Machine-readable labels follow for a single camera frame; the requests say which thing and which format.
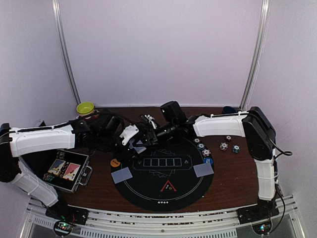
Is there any single blue playing card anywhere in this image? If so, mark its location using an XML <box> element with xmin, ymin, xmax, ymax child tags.
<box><xmin>193</xmin><ymin>163</ymin><xmax>214</xmax><ymax>178</ymax></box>

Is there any blue card box in case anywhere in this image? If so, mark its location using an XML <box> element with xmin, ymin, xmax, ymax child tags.
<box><xmin>48</xmin><ymin>159</ymin><xmax>65</xmax><ymax>176</ymax></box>

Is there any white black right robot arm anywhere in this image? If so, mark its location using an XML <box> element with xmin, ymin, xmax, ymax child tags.
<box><xmin>155</xmin><ymin>101</ymin><xmax>293</xmax><ymax>219</ymax></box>

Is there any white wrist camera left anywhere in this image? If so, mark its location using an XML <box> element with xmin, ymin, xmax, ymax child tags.
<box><xmin>119</xmin><ymin>124</ymin><xmax>139</xmax><ymax>146</ymax></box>

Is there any blue white poker chip stack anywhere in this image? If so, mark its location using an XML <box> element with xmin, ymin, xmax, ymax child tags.
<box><xmin>219</xmin><ymin>142</ymin><xmax>228</xmax><ymax>151</ymax></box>

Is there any red black triangle marker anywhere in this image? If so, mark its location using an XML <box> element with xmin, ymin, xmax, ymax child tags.
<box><xmin>160</xmin><ymin>180</ymin><xmax>177</xmax><ymax>192</ymax></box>

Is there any blue round blind button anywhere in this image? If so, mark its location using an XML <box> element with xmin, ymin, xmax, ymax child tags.
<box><xmin>203</xmin><ymin>157</ymin><xmax>213</xmax><ymax>165</ymax></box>

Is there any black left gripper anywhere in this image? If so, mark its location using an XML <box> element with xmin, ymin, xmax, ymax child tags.
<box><xmin>96</xmin><ymin>131</ymin><xmax>141</xmax><ymax>165</ymax></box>

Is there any blue playing card deck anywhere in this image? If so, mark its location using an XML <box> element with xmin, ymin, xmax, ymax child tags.
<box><xmin>129</xmin><ymin>145</ymin><xmax>146</xmax><ymax>154</ymax></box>

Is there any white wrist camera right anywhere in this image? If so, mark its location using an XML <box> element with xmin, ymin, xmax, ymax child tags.
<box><xmin>139</xmin><ymin>114</ymin><xmax>158</xmax><ymax>129</ymax></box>

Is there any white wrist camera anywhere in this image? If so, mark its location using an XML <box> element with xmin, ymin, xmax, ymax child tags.
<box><xmin>139</xmin><ymin>114</ymin><xmax>158</xmax><ymax>129</ymax></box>
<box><xmin>119</xmin><ymin>124</ymin><xmax>139</xmax><ymax>146</ymax></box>

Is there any green poker chip stack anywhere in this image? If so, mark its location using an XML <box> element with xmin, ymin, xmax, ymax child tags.
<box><xmin>232</xmin><ymin>145</ymin><xmax>240</xmax><ymax>153</ymax></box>

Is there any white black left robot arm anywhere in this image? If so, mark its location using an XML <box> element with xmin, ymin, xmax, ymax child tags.
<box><xmin>0</xmin><ymin>110</ymin><xmax>157</xmax><ymax>220</ymax></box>

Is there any round black poker mat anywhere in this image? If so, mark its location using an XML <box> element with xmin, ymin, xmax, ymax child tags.
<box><xmin>110</xmin><ymin>137</ymin><xmax>214</xmax><ymax>212</ymax></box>

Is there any dark blue enamel mug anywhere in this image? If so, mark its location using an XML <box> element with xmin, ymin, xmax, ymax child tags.
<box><xmin>222</xmin><ymin>106</ymin><xmax>237</xmax><ymax>115</ymax></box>

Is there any orange round blind button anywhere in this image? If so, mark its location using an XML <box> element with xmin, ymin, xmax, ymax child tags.
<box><xmin>110</xmin><ymin>159</ymin><xmax>121</xmax><ymax>168</ymax></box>

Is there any aluminium poker case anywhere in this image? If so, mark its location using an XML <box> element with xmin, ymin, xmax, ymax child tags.
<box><xmin>39</xmin><ymin>150</ymin><xmax>93</xmax><ymax>193</ymax></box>

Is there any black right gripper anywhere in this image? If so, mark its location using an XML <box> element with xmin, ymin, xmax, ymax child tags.
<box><xmin>133</xmin><ymin>120</ymin><xmax>178</xmax><ymax>148</ymax></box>

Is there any red card box in case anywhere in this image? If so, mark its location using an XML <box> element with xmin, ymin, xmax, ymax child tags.
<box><xmin>62</xmin><ymin>163</ymin><xmax>81</xmax><ymax>181</ymax></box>

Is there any green bowl on red saucer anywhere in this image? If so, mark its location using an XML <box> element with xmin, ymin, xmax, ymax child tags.
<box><xmin>76</xmin><ymin>102</ymin><xmax>99</xmax><ymax>119</ymax></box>

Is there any aluminium front rail frame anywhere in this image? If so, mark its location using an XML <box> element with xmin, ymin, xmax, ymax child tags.
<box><xmin>18</xmin><ymin>194</ymin><xmax>305</xmax><ymax>238</ymax></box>

